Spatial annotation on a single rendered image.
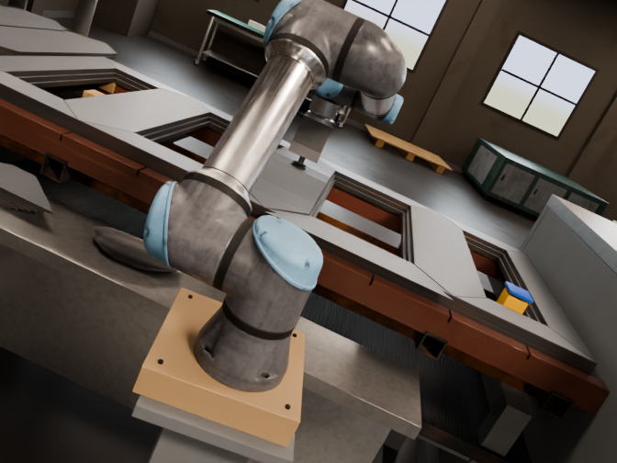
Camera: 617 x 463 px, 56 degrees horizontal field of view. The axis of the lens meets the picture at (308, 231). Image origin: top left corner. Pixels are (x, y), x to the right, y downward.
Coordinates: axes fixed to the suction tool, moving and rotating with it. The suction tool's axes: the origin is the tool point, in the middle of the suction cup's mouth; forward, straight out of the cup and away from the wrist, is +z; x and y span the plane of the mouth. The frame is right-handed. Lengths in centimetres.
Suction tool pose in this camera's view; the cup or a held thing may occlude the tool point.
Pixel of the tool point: (297, 170)
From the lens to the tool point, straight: 160.5
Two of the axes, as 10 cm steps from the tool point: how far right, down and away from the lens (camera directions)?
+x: -1.0, 3.0, -9.5
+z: -4.0, 8.6, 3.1
